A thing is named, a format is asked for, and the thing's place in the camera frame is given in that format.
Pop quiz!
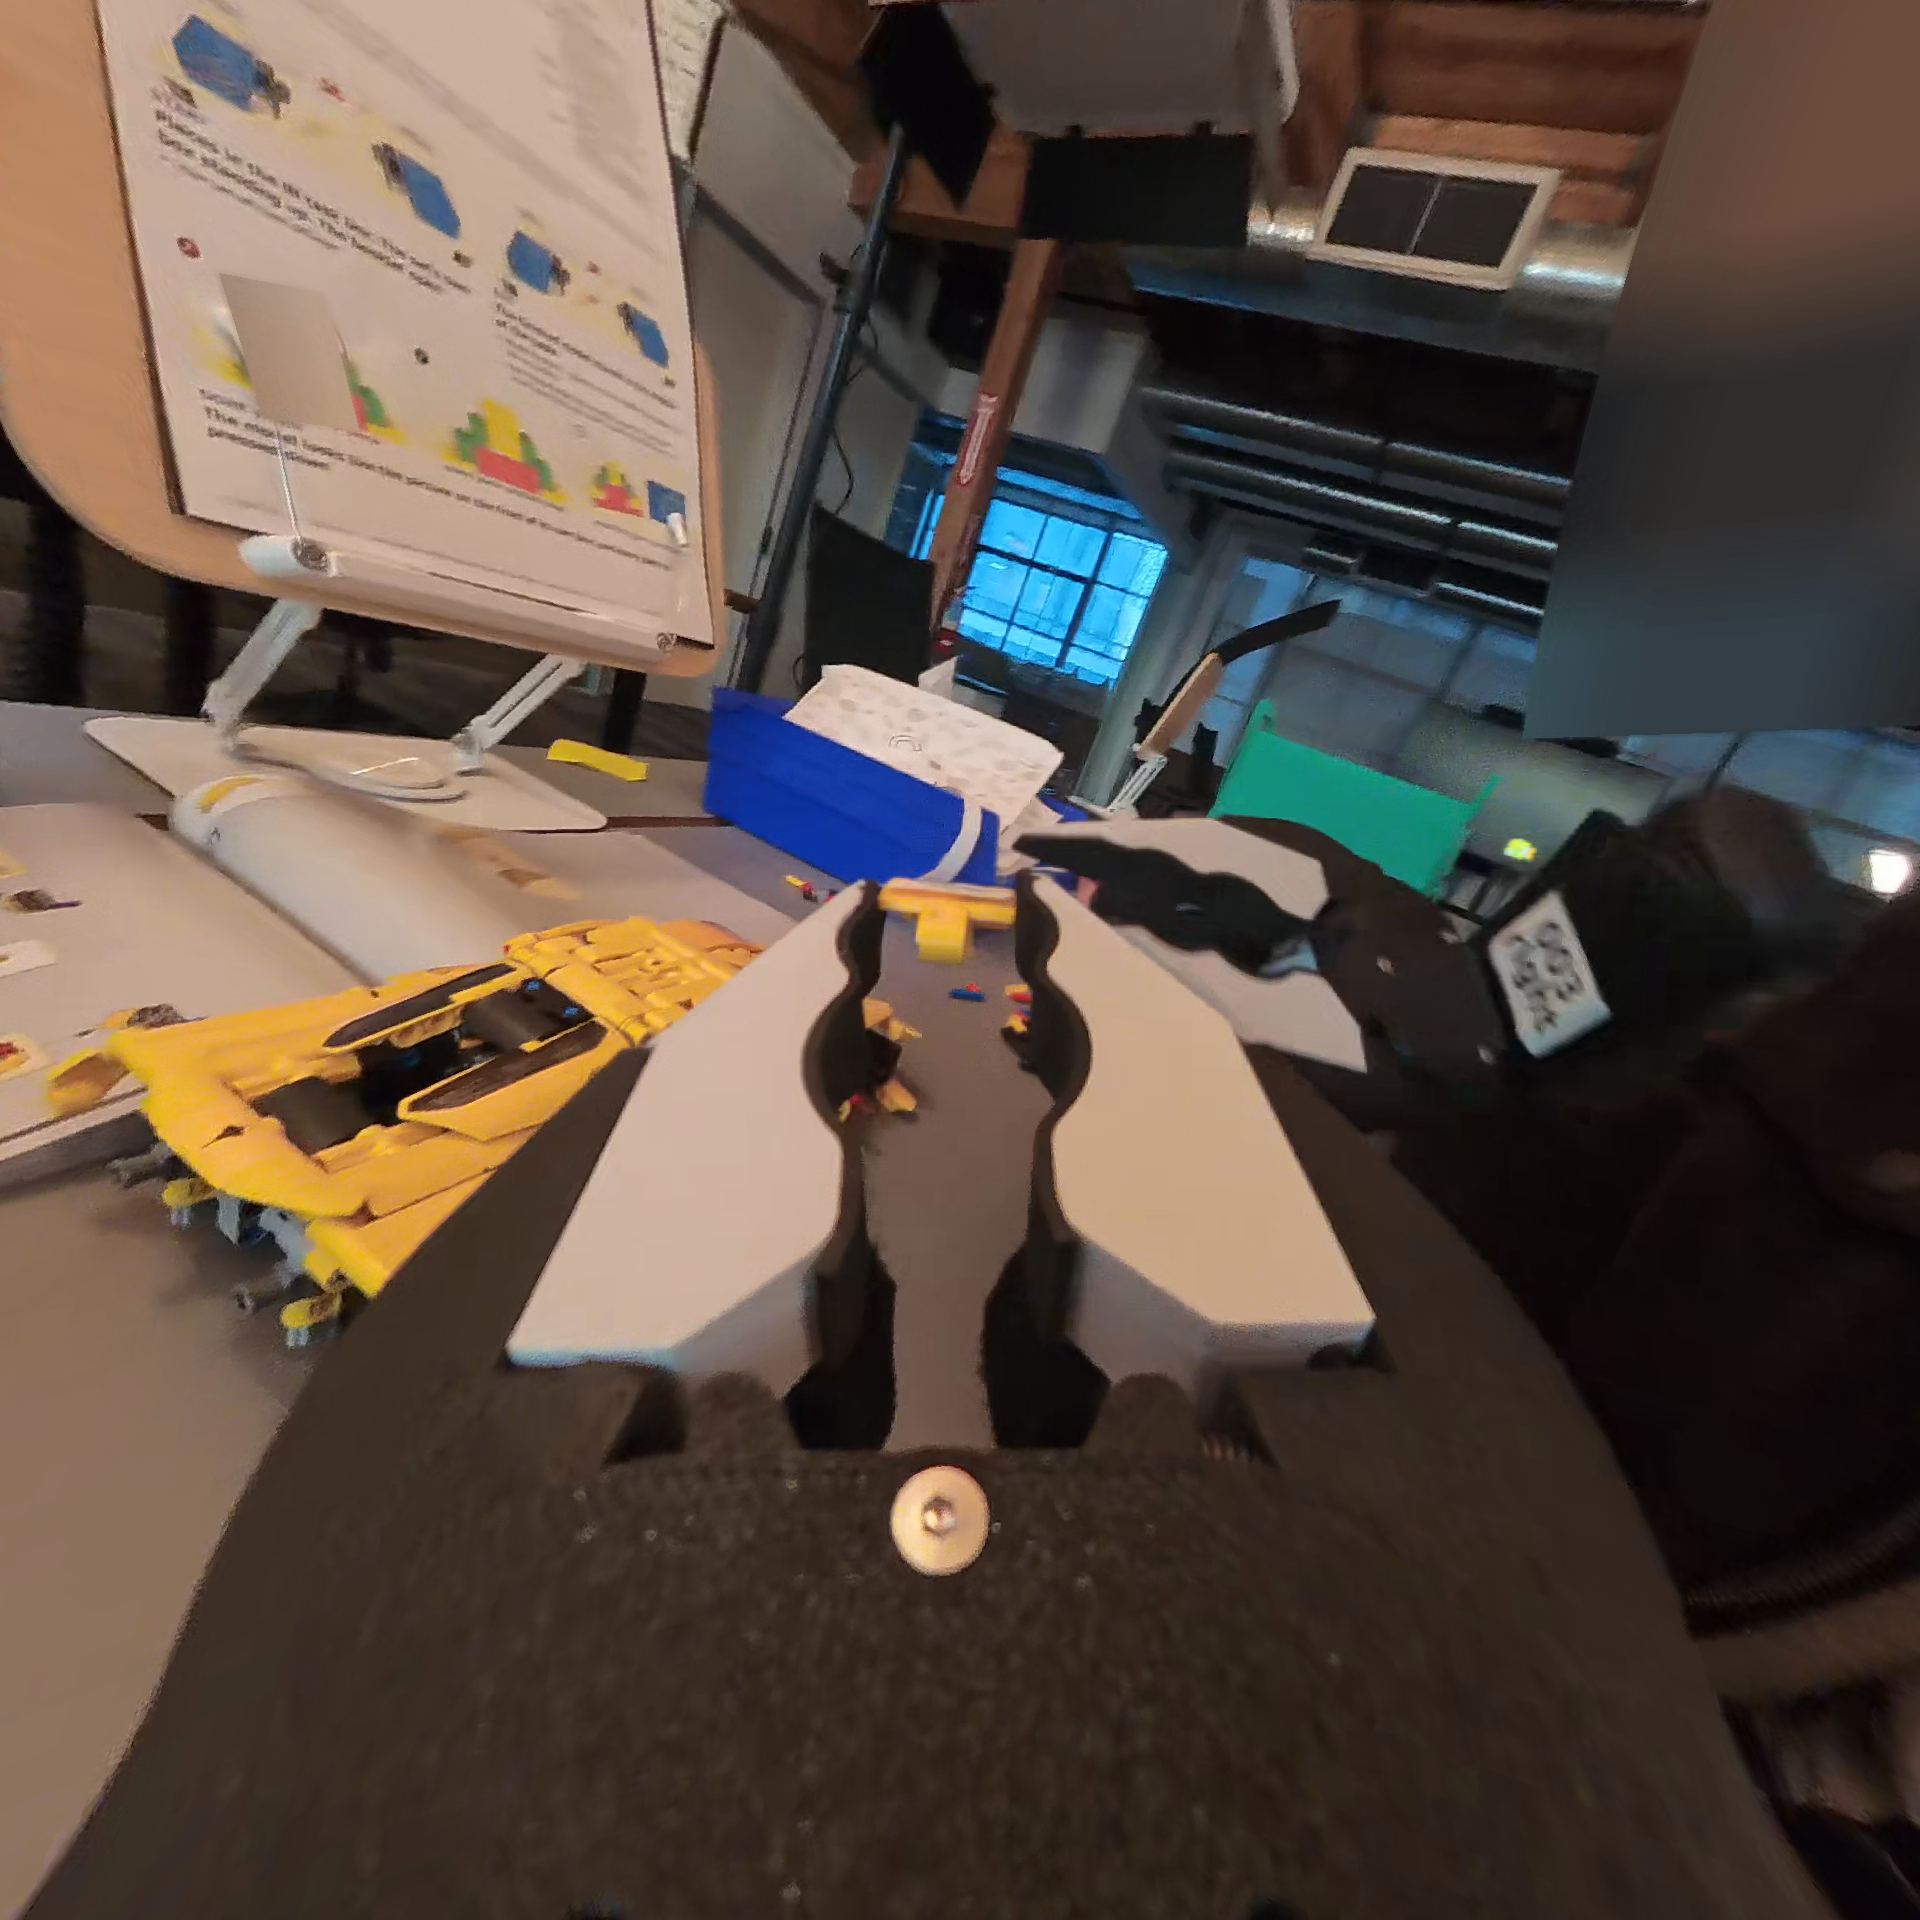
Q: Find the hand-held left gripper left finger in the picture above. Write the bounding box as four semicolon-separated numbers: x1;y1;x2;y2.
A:
503;881;887;1403

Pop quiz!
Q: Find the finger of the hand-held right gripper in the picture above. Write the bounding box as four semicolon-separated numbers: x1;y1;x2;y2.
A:
1015;814;1340;968
1177;951;1375;1077

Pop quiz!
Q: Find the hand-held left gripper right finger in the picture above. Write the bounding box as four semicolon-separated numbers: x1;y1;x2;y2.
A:
1017;872;1378;1408

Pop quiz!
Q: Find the small yellow T-shaped brick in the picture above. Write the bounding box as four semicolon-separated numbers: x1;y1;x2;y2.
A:
879;880;1020;965

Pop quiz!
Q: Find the grey desk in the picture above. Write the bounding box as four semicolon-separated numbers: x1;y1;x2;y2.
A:
0;697;1354;1847

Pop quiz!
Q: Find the yellow toy brick car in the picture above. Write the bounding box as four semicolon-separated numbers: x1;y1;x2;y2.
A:
47;918;924;1337

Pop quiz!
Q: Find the gridded window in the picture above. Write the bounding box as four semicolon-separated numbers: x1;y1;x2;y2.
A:
960;495;1174;683

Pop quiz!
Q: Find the white patterned paper bag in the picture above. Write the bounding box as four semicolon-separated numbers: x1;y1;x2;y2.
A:
784;662;1067;886

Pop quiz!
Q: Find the dark fleece-lined jacket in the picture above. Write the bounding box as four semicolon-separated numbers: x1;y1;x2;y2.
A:
1352;885;1920;1920

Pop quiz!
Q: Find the blue plastic bin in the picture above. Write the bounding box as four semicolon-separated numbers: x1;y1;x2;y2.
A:
704;687;1081;889

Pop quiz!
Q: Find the black monitor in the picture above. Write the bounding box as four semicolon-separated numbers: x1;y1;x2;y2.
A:
802;503;936;728

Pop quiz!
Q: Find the open instruction booklet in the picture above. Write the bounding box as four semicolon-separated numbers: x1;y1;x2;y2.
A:
0;780;783;1193

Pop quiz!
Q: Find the black metal pole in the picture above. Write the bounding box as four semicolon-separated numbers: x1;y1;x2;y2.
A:
738;128;914;694

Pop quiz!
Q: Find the white air vent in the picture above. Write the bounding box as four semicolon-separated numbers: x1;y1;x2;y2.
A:
1304;144;1566;289

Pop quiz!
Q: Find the printed instruction sheet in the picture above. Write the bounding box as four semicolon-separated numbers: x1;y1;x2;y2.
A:
94;0;713;647

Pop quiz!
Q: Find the wooden post with red label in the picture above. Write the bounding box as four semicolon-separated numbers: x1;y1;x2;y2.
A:
921;237;1067;640

